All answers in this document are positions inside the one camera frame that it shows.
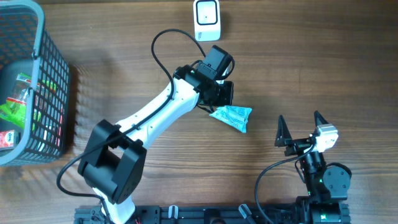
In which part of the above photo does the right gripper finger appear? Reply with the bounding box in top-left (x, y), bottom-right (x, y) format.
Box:
top-left (313, 110), bottom-right (329, 126)
top-left (274, 115), bottom-right (292, 147)

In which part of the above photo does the teal white snack packet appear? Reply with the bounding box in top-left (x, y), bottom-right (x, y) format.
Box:
top-left (210, 106), bottom-right (252, 133)

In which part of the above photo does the green snack bag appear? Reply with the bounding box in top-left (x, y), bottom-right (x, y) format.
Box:
top-left (1, 73), bottom-right (31, 128)

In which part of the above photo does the red small box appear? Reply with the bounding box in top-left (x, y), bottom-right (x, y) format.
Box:
top-left (0, 130), bottom-right (17, 149)

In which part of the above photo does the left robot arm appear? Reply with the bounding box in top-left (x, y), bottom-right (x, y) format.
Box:
top-left (78, 45), bottom-right (235, 223)

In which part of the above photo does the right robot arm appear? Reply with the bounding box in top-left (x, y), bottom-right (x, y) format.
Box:
top-left (274, 111), bottom-right (352, 223)

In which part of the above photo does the white barcode scanner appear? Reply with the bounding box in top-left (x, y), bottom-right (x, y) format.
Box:
top-left (193, 0), bottom-right (221, 42)

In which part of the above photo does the grey plastic shopping basket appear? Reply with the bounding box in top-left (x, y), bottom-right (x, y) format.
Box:
top-left (1, 1), bottom-right (72, 166)

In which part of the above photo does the right black cable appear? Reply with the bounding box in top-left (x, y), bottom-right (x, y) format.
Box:
top-left (254, 144), bottom-right (317, 224)

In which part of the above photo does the black cable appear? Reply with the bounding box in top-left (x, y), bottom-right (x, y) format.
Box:
top-left (56, 28), bottom-right (207, 224)
top-left (254, 144), bottom-right (317, 224)

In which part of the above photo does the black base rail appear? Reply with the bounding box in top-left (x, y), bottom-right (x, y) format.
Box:
top-left (73, 203), bottom-right (351, 224)

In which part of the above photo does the left black cable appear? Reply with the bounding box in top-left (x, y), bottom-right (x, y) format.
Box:
top-left (56, 28), bottom-right (207, 224)

